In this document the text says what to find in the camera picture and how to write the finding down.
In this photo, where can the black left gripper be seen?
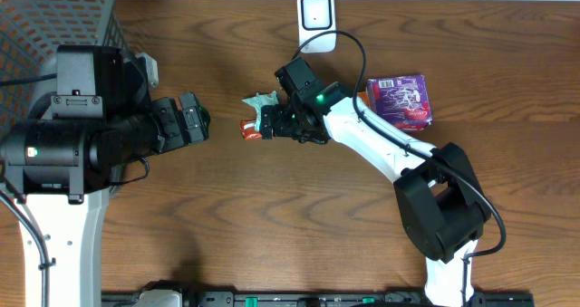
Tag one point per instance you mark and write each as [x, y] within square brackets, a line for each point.
[191, 118]

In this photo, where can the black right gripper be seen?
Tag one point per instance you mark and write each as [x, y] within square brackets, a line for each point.
[272, 123]

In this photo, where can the teal snack wrapper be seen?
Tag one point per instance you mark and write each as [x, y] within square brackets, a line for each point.
[258, 102]

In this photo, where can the brown orange snack bar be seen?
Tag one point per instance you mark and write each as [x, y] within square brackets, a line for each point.
[248, 130]

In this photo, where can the small orange box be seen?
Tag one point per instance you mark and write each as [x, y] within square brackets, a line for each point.
[362, 95]

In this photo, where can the red purple snack packet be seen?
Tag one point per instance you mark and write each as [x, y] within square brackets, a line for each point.
[402, 101]

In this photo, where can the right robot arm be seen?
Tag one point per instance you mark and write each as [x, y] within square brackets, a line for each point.
[437, 192]

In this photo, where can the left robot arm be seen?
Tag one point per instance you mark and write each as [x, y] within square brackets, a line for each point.
[58, 164]

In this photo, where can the white barcode scanner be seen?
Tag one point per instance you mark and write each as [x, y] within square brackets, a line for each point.
[315, 17]

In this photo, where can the grey plastic mesh basket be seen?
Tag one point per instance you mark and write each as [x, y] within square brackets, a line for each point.
[32, 31]

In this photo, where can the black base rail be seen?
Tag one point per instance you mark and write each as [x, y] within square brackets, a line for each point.
[400, 298]

